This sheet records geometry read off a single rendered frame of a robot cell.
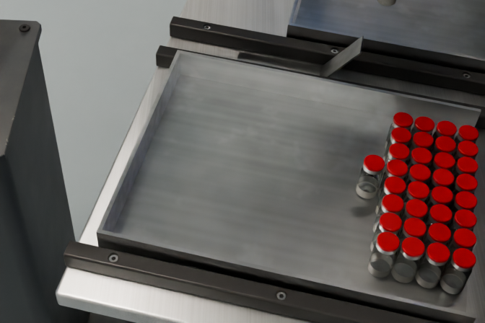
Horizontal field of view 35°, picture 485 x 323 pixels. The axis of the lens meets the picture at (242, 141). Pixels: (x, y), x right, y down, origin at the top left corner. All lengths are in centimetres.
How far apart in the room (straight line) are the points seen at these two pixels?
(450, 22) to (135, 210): 49
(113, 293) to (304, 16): 45
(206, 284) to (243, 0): 44
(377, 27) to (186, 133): 30
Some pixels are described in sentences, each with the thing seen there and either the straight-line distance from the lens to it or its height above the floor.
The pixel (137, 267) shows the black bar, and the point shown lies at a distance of 70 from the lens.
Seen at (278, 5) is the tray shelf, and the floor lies 88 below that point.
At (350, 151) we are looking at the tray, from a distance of 82.
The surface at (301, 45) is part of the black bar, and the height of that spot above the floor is 90.
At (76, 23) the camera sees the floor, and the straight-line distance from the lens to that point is 237.
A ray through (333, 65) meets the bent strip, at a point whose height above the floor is 90.
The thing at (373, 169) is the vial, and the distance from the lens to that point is 75.
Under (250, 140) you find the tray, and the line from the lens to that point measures 81.
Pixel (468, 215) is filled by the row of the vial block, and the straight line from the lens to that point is 74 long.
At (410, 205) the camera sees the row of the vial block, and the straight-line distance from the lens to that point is 73.
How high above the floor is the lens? 148
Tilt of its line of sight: 48 degrees down
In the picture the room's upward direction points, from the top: 5 degrees clockwise
